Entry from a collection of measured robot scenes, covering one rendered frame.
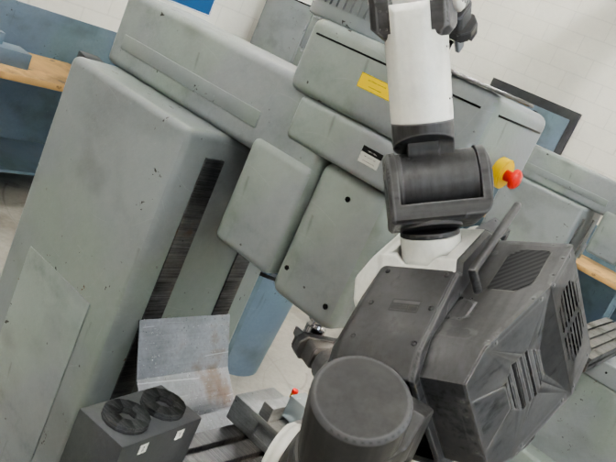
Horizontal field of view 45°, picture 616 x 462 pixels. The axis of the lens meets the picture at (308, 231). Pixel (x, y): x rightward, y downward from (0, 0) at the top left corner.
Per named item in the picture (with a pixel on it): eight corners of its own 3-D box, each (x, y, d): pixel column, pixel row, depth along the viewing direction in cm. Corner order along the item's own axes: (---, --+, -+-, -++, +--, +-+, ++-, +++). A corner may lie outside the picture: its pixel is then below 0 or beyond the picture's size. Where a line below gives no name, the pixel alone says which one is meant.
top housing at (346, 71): (516, 191, 154) (553, 118, 150) (460, 178, 133) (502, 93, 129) (352, 106, 180) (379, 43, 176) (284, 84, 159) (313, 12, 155)
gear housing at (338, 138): (456, 212, 161) (477, 170, 159) (399, 203, 142) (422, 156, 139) (346, 149, 180) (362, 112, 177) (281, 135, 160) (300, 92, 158)
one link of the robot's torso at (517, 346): (531, 543, 97) (606, 365, 120) (479, 343, 82) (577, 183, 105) (346, 485, 115) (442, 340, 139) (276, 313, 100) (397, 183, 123)
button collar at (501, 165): (504, 190, 145) (519, 162, 143) (492, 187, 140) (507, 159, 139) (496, 185, 146) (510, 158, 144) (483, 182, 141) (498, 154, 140)
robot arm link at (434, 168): (478, 117, 102) (482, 214, 105) (466, 113, 111) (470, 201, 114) (393, 126, 103) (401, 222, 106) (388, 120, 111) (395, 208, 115)
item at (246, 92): (364, 195, 174) (401, 117, 170) (306, 186, 157) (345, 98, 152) (166, 76, 219) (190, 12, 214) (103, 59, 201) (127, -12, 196)
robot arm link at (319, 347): (346, 333, 167) (370, 361, 157) (330, 368, 170) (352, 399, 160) (300, 323, 161) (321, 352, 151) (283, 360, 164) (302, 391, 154)
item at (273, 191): (329, 276, 181) (374, 181, 174) (265, 276, 161) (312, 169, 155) (278, 239, 191) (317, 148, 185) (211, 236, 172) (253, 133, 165)
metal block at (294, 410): (310, 423, 183) (320, 404, 182) (295, 428, 178) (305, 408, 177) (296, 412, 186) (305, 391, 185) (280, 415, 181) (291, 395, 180)
